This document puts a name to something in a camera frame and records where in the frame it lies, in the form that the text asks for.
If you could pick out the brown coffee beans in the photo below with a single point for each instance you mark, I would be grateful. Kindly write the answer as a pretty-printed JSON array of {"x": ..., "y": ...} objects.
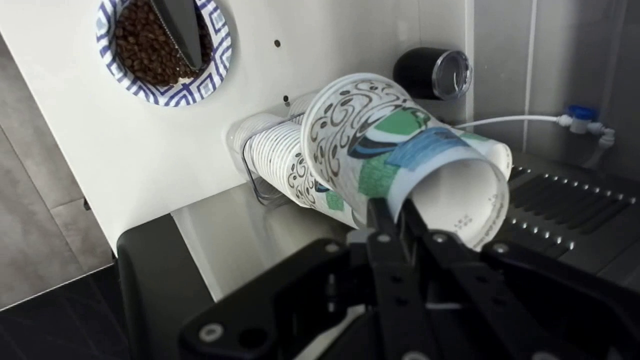
[{"x": 143, "y": 53}]

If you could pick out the blue tube connector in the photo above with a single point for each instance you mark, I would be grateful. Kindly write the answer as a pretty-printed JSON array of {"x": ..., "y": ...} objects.
[{"x": 586, "y": 117}]

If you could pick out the blue patterned paper plate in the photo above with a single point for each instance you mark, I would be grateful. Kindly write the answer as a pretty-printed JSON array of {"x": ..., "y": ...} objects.
[{"x": 201, "y": 86}]

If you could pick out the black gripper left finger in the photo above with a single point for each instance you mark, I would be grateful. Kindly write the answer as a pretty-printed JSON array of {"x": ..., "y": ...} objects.
[{"x": 320, "y": 306}]

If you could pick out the clear cup stack holder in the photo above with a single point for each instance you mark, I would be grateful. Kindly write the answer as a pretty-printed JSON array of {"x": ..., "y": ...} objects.
[{"x": 242, "y": 132}]

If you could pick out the black tumbler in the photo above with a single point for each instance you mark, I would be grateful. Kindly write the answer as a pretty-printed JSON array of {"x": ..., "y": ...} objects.
[{"x": 427, "y": 73}]

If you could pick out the tall patterned cup stack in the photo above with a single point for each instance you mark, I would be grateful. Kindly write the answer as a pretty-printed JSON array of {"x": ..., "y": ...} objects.
[
  {"x": 312, "y": 191},
  {"x": 273, "y": 150}
]

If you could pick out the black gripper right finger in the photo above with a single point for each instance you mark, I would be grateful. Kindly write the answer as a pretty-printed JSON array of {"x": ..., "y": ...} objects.
[{"x": 521, "y": 306}]

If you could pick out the patterned paper cup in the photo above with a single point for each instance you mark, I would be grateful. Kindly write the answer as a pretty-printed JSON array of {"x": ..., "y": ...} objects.
[{"x": 401, "y": 132}]

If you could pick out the white water tube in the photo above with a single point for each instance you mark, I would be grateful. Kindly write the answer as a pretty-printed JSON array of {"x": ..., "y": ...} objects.
[{"x": 513, "y": 121}]

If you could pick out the black slotted drip tray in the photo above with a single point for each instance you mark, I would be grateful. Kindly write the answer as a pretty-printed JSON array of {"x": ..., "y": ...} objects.
[{"x": 572, "y": 207}]

